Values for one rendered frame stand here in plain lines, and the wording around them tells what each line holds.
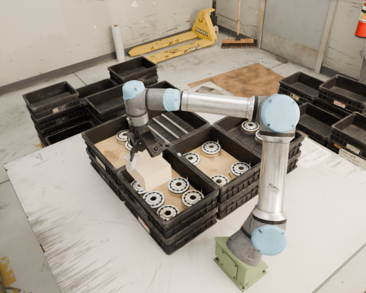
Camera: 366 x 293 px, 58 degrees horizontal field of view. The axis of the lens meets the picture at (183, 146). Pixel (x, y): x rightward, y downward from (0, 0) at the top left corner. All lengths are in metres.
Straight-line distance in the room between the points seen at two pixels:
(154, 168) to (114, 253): 0.48
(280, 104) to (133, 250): 0.92
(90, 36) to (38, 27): 0.67
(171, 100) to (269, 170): 0.40
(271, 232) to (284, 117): 0.38
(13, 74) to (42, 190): 2.84
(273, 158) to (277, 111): 0.16
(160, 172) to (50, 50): 3.55
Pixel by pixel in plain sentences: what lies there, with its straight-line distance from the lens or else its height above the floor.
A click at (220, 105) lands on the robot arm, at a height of 1.34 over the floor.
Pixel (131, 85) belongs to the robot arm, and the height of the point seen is 1.45.
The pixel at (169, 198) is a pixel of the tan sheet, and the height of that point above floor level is 0.83.
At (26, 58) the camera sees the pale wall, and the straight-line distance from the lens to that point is 4.61.
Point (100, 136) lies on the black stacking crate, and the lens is 1.95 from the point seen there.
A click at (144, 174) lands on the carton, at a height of 1.12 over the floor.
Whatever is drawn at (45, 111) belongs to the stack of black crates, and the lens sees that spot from 2.98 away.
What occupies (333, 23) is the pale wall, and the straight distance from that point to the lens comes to 4.40.
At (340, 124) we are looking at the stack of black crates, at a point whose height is 0.57.
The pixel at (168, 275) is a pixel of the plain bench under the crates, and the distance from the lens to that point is 1.49.
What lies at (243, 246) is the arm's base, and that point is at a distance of 1.34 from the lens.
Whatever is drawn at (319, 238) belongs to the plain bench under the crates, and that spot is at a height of 0.70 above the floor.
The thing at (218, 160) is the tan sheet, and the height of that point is 0.83.
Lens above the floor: 1.99
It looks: 39 degrees down
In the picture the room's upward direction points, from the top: 3 degrees counter-clockwise
